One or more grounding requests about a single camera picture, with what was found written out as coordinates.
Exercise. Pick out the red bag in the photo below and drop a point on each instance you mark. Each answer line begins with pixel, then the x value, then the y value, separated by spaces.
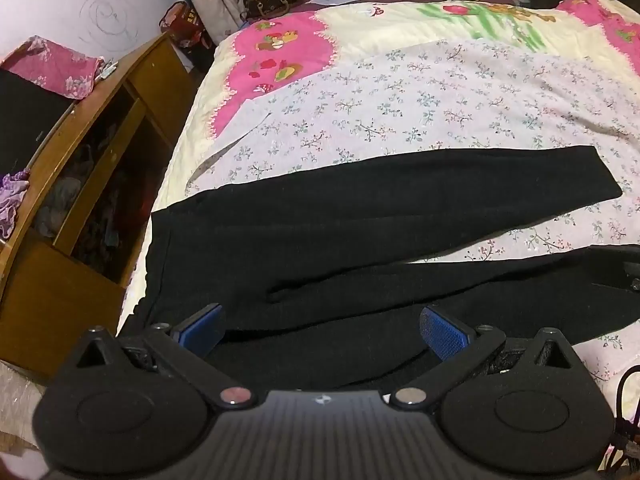
pixel 180 22

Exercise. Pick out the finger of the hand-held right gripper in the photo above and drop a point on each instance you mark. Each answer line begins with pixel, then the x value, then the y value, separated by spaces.
pixel 631 265

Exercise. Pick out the cream pink cartoon quilt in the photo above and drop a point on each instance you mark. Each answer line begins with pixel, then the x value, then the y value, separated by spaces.
pixel 280 45

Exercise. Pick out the purple cloth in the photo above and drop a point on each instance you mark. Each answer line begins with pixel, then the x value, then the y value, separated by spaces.
pixel 11 200

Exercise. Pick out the white floral bedsheet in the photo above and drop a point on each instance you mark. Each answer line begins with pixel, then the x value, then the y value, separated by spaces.
pixel 400 100

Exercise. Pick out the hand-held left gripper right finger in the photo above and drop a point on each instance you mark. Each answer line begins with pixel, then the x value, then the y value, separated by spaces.
pixel 445 332

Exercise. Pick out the pile of dark clothes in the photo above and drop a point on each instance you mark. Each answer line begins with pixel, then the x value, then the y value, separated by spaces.
pixel 95 200

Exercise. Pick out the wooden cabinet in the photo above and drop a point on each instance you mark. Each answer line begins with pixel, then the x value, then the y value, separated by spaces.
pixel 50 285

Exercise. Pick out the clear plastic sheet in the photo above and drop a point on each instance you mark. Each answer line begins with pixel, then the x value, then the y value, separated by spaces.
pixel 17 400

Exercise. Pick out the black pants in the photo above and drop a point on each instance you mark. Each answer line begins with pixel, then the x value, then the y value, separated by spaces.
pixel 325 210

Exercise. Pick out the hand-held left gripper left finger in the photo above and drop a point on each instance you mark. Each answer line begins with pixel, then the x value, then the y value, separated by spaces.
pixel 200 332

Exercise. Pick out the black laptop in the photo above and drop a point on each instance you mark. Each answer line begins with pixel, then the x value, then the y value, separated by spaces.
pixel 25 120

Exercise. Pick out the pink floral cloth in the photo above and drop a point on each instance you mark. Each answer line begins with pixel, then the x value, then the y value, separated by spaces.
pixel 55 62

